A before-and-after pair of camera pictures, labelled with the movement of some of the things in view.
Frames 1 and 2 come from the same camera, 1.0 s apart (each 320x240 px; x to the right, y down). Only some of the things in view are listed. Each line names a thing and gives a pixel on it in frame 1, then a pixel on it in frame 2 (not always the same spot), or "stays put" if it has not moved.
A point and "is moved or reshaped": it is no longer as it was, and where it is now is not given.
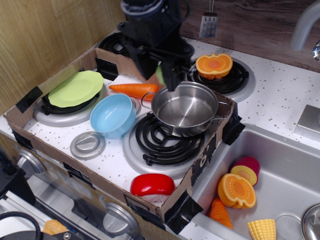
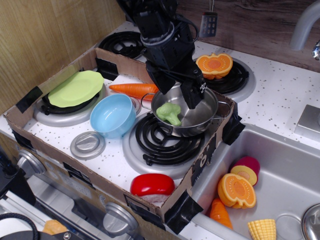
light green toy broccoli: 159,75 is moved or reshaped
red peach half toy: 247,167 stays put
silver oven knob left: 30,164 stays put
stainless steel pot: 188,110 stays put
